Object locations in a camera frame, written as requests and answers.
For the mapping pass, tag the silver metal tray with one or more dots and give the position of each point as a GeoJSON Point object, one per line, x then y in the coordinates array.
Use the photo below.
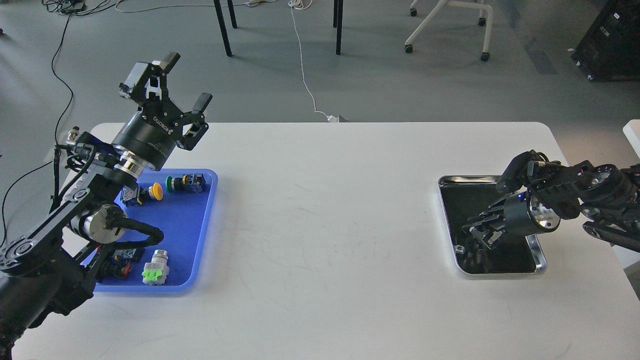
{"type": "Point", "coordinates": [465, 196]}

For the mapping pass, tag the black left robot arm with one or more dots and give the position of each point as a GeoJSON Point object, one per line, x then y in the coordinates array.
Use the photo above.
{"type": "Point", "coordinates": [54, 267]}

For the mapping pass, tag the green push button switch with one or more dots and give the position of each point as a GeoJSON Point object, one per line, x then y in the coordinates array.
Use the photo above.
{"type": "Point", "coordinates": [192, 183]}

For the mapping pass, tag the black equipment case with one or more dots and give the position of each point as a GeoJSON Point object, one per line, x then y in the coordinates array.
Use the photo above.
{"type": "Point", "coordinates": [610, 49]}

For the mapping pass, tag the yellow push button switch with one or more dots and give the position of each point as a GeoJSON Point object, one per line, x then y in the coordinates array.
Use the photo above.
{"type": "Point", "coordinates": [141, 195]}

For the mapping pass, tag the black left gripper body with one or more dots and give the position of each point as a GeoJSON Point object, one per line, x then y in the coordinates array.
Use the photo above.
{"type": "Point", "coordinates": [158, 126]}

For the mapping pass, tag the green white selector switch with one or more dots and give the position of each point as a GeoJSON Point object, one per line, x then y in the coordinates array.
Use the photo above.
{"type": "Point", "coordinates": [156, 271]}

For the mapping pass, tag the blue plastic tray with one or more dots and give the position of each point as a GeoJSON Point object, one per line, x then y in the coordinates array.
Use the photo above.
{"type": "Point", "coordinates": [184, 220]}

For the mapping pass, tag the red push button switch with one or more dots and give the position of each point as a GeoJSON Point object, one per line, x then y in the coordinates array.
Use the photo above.
{"type": "Point", "coordinates": [117, 270]}

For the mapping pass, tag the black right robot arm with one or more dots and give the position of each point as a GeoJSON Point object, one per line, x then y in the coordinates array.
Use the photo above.
{"type": "Point", "coordinates": [537, 193]}

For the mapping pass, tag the white table edge right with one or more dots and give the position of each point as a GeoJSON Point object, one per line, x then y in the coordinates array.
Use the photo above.
{"type": "Point", "coordinates": [632, 132]}

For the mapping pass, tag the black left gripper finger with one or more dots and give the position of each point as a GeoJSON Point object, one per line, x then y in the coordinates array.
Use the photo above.
{"type": "Point", "coordinates": [202, 103]}
{"type": "Point", "coordinates": [169, 61]}

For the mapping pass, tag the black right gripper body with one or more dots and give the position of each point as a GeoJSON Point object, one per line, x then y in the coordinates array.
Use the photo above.
{"type": "Point", "coordinates": [516, 214]}

